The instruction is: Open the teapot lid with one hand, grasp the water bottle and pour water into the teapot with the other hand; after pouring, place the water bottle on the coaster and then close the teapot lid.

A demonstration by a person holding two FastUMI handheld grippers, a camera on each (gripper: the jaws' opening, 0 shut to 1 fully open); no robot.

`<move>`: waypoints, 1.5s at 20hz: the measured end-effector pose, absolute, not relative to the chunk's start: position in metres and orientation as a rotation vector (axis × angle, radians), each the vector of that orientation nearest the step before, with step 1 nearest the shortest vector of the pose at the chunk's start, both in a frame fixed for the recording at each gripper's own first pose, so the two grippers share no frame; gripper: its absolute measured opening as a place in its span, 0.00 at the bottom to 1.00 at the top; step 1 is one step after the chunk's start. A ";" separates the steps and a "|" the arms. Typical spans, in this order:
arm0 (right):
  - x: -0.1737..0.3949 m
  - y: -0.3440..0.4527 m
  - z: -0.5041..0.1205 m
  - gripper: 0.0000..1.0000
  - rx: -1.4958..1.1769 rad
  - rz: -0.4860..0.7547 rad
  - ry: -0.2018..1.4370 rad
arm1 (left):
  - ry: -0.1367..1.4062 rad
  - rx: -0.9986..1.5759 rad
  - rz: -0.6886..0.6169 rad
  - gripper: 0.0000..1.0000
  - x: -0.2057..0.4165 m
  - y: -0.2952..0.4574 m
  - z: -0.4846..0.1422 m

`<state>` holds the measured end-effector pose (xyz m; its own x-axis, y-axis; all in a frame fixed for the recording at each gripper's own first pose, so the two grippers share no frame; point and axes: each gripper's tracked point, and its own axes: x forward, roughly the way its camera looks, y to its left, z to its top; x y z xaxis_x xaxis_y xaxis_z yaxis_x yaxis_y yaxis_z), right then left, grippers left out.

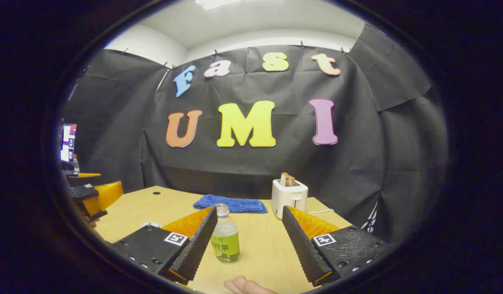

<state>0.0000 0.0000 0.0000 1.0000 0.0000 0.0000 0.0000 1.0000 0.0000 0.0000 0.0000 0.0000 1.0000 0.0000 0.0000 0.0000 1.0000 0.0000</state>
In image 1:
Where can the white toaster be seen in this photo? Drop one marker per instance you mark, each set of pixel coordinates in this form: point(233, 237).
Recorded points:
point(288, 196)

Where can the ceiling light panel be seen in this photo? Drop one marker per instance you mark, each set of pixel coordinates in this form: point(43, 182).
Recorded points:
point(216, 3)

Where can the red capped bottle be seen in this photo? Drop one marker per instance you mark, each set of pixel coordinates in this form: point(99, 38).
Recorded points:
point(76, 163)

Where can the white floral teacup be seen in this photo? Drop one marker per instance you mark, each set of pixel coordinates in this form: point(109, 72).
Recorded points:
point(150, 224)

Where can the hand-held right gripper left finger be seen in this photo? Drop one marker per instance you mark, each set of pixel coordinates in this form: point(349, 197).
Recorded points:
point(196, 253)

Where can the computer monitor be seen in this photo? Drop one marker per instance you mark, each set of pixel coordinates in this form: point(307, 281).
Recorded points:
point(67, 143)

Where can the blue towel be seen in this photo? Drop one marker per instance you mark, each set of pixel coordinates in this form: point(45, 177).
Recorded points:
point(231, 203)

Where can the toast slice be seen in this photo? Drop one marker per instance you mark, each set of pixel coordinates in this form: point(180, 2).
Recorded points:
point(287, 179)

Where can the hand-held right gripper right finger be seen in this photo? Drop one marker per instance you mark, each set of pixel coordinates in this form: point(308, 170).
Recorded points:
point(302, 249)

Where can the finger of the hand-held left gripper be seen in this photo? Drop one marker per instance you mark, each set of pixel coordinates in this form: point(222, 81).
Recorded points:
point(106, 196)
point(83, 179)

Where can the green label water bottle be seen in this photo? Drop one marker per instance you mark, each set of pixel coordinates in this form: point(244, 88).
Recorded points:
point(225, 239)

